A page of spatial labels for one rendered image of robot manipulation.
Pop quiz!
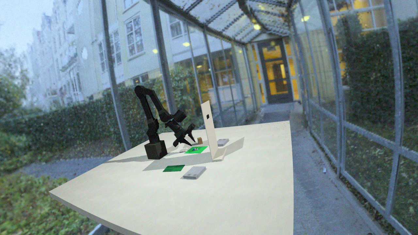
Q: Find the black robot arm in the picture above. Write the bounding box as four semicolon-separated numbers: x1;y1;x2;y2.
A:
134;86;186;144

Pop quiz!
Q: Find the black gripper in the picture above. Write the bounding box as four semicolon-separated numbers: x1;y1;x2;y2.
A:
173;123;195;147

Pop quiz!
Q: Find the beige flat panel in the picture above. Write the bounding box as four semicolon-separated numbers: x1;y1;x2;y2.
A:
201;100;227;162

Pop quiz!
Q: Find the green square marking on table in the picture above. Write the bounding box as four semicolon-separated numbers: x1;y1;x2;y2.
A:
185;146;207;153

